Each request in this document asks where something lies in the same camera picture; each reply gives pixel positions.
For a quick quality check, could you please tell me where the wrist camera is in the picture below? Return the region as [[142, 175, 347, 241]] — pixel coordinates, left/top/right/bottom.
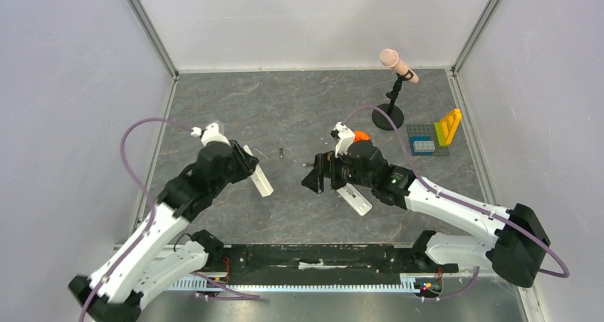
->
[[190, 121, 229, 147], [330, 122, 355, 157]]

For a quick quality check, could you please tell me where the blue lego brick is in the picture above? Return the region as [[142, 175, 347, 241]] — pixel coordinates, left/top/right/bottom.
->
[[410, 135, 436, 155]]

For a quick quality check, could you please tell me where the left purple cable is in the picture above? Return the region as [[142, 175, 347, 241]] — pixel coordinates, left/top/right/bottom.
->
[[78, 118, 199, 322]]

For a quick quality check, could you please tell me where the white remote control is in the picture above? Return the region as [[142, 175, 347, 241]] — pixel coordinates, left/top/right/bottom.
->
[[336, 184, 373, 216], [243, 145, 274, 197]]

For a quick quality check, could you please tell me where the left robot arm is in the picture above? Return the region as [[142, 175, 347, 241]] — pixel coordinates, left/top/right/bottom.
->
[[68, 140, 259, 321]]

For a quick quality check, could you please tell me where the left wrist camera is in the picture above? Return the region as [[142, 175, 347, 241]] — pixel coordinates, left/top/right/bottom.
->
[[190, 121, 229, 147]]

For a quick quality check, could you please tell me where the purple cable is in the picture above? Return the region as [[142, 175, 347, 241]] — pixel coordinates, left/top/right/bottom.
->
[[78, 118, 199, 322], [342, 104, 571, 302]]

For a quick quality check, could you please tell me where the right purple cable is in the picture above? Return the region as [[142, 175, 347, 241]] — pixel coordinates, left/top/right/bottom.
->
[[342, 104, 571, 302]]

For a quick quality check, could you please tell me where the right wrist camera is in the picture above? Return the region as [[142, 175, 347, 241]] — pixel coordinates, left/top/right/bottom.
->
[[330, 122, 355, 157]]

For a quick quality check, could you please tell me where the grey lego baseplate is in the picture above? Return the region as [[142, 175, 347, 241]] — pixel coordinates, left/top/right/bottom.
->
[[406, 124, 449, 156]]

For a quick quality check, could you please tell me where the yellow lego piece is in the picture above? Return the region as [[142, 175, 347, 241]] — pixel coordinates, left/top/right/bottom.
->
[[439, 108, 462, 146]]

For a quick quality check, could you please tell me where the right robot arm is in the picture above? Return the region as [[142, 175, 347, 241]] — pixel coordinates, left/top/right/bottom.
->
[[301, 140, 551, 288]]

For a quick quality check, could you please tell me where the pink microphone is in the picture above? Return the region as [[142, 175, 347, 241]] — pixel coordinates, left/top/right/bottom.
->
[[379, 48, 419, 83]]

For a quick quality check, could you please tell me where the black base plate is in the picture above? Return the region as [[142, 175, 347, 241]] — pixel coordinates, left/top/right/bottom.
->
[[200, 231, 459, 286]]

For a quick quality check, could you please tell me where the green lego brick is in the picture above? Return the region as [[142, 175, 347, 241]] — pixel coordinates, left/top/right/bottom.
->
[[434, 122, 450, 147]]

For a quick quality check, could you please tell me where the black microphone stand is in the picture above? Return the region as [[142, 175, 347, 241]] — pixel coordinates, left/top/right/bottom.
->
[[371, 75, 407, 130]]

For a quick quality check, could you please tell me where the orange plastic basket piece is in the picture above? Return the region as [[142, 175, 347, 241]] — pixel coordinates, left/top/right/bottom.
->
[[353, 130, 371, 142]]

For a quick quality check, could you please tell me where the white cable duct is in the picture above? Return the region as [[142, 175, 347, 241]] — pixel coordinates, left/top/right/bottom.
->
[[167, 275, 420, 294]]

